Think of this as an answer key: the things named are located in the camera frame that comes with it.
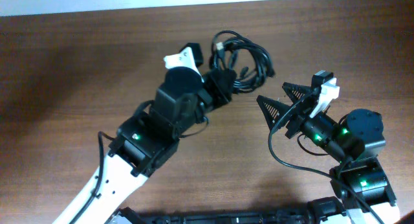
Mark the black cable bundle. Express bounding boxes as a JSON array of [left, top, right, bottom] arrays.
[[208, 30, 276, 94]]

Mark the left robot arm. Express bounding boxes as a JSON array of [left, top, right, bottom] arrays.
[[55, 67, 236, 223]]

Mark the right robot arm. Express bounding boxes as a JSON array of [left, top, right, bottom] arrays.
[[257, 78, 400, 223]]

